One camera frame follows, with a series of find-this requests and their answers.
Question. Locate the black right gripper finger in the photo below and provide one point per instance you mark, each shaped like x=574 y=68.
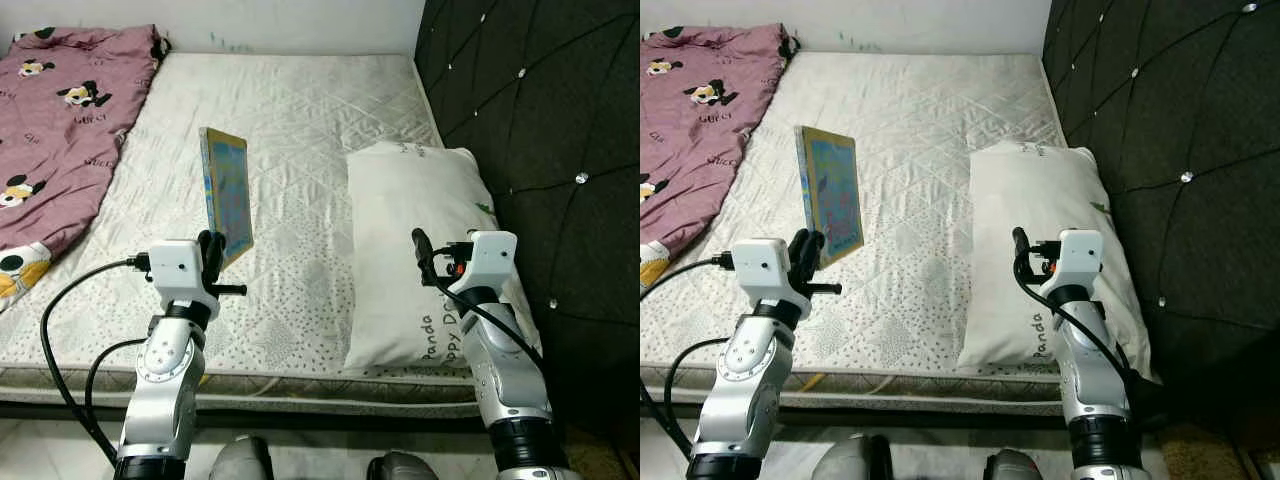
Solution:
x=1020 y=248
x=420 y=250

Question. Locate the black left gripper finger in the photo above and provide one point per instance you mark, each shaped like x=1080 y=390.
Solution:
x=816 y=250
x=797 y=253
x=219 y=252
x=204 y=255

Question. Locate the yellow blue children's book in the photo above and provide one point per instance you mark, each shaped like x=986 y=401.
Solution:
x=835 y=190
x=230 y=190

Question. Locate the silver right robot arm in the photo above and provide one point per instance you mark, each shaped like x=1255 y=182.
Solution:
x=1090 y=380
x=510 y=380

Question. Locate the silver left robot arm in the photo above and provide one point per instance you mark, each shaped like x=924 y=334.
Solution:
x=165 y=390
x=750 y=390

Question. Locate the white pillow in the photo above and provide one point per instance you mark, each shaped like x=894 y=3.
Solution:
x=1010 y=230
x=410 y=230

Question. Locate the pink cartoon print blanket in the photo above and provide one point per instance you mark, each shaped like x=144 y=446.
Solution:
x=60 y=130
x=700 y=130

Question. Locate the white quilted mattress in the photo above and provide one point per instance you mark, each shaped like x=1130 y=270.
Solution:
x=300 y=110
x=900 y=110

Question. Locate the grey left robot leg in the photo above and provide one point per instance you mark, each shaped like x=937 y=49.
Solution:
x=240 y=462
x=850 y=462

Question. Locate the grey robot leg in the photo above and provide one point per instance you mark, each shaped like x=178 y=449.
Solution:
x=240 y=462
x=1012 y=468
x=850 y=462
x=400 y=468

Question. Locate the grey right robot leg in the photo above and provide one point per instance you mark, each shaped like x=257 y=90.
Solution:
x=1012 y=468
x=400 y=468

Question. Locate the brown rug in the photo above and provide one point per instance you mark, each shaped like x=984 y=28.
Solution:
x=1200 y=455
x=610 y=465

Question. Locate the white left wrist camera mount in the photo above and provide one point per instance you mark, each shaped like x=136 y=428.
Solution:
x=178 y=270
x=762 y=268

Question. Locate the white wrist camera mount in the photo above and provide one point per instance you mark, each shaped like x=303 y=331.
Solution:
x=1075 y=258
x=762 y=268
x=490 y=260
x=178 y=270

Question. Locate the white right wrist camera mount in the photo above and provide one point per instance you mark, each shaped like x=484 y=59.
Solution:
x=1075 y=258
x=490 y=260

